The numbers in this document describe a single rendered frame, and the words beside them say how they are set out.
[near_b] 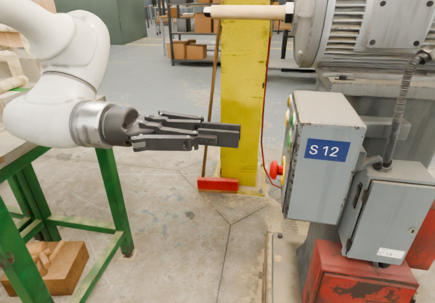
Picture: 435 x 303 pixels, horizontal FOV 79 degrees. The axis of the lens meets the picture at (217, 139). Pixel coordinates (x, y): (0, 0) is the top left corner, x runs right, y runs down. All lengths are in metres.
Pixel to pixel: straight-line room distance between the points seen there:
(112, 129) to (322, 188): 0.37
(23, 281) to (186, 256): 0.85
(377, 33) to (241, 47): 1.09
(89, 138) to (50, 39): 0.19
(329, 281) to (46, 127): 0.79
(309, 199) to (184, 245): 1.26
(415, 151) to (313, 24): 0.40
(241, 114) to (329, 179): 1.32
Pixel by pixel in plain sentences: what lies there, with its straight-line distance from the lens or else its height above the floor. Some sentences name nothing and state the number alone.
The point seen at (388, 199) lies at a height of 0.88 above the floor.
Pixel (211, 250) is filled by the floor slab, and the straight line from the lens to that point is 1.65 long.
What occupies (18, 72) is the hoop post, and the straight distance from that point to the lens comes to 1.09.
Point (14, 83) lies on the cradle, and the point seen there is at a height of 1.04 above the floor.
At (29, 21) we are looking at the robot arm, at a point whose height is 1.25.
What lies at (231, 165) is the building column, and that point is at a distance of 1.94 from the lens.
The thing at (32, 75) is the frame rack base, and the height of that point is 1.05.
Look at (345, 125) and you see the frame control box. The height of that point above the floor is 1.12.
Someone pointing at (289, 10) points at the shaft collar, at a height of 1.26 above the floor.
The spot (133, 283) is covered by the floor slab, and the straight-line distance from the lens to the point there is 1.59.
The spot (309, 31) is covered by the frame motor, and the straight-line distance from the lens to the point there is 0.61.
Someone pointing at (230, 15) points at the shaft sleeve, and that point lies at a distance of 0.72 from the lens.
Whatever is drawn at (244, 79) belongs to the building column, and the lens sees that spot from 1.66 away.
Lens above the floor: 1.28
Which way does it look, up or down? 28 degrees down
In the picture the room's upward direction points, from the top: straight up
